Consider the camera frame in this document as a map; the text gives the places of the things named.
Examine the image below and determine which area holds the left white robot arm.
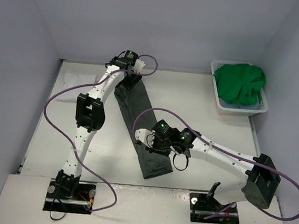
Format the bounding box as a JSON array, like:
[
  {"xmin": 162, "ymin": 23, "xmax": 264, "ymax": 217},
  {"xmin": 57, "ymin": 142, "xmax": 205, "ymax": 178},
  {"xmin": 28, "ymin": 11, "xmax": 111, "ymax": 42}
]
[{"xmin": 56, "ymin": 50, "xmax": 139, "ymax": 200}]

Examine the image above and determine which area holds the white t shirt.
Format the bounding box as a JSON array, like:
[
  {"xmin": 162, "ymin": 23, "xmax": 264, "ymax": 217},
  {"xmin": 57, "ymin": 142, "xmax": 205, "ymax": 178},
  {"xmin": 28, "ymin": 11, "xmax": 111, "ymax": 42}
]
[{"xmin": 56, "ymin": 70, "xmax": 98, "ymax": 102}]

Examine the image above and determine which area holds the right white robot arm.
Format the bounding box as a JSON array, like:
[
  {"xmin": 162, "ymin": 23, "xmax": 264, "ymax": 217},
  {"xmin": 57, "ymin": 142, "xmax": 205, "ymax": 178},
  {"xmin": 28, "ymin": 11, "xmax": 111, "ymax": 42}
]
[{"xmin": 136, "ymin": 120, "xmax": 281, "ymax": 209}]

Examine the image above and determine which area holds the light blue t shirt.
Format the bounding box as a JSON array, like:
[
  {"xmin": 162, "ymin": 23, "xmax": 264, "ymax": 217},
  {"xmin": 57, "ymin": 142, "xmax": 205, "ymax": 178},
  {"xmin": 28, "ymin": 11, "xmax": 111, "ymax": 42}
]
[{"xmin": 219, "ymin": 99, "xmax": 259, "ymax": 110}]

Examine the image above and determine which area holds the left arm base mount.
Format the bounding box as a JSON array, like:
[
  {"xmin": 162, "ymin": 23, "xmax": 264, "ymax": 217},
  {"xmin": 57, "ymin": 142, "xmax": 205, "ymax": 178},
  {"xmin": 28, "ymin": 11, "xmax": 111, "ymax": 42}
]
[{"xmin": 43, "ymin": 180, "xmax": 96, "ymax": 215}]

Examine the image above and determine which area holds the green t shirt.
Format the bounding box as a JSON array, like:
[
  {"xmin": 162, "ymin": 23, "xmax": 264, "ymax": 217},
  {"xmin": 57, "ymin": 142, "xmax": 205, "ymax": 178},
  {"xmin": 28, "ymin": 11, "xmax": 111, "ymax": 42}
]
[{"xmin": 214, "ymin": 63, "xmax": 266, "ymax": 104}]

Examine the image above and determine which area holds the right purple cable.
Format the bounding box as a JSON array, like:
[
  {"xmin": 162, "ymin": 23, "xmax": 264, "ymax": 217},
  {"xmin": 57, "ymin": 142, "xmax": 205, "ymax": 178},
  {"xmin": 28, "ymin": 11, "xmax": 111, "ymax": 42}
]
[{"xmin": 124, "ymin": 105, "xmax": 299, "ymax": 224}]

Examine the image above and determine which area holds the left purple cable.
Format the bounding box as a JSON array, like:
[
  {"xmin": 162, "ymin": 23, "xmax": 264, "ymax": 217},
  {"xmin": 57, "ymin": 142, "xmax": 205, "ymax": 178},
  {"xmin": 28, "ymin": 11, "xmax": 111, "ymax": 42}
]
[{"xmin": 34, "ymin": 45, "xmax": 160, "ymax": 218}]

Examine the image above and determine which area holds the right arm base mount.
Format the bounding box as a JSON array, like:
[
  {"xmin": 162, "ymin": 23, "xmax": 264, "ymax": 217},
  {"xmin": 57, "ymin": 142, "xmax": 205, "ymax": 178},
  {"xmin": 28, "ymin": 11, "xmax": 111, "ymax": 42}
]
[{"xmin": 189, "ymin": 192, "xmax": 239, "ymax": 224}]

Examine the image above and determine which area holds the grey t shirt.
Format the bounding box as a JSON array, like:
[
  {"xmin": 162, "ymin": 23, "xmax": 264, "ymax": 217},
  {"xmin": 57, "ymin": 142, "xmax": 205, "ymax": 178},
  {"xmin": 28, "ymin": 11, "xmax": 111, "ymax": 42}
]
[{"xmin": 105, "ymin": 76, "xmax": 182, "ymax": 183}]

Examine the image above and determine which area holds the white laundry basket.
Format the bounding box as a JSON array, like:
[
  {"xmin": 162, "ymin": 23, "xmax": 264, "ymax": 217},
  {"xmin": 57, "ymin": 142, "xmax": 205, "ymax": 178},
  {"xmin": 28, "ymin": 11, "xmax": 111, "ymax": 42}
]
[{"xmin": 211, "ymin": 60, "xmax": 268, "ymax": 116}]

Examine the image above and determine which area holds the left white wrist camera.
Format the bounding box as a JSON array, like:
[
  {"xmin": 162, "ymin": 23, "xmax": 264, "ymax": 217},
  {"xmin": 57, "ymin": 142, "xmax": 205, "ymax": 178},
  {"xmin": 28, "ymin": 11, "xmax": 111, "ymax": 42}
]
[{"xmin": 133, "ymin": 59, "xmax": 146, "ymax": 72}]

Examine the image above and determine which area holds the purple cable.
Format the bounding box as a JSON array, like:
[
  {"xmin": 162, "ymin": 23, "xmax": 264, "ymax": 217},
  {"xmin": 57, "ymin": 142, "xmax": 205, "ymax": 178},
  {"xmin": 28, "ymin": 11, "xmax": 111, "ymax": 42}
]
[
  {"xmin": 124, "ymin": 105, "xmax": 299, "ymax": 224},
  {"xmin": 34, "ymin": 45, "xmax": 160, "ymax": 218}
]

